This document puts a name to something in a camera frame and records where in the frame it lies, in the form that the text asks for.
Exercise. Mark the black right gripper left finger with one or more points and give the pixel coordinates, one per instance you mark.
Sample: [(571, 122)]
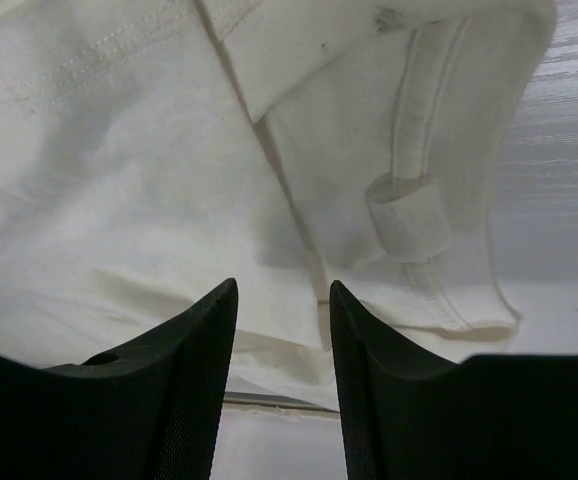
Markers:
[(149, 408)]

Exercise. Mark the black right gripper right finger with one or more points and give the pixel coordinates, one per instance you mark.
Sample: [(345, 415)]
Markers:
[(407, 413)]

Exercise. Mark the cream white t shirt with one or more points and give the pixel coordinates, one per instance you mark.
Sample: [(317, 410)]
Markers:
[(150, 150)]

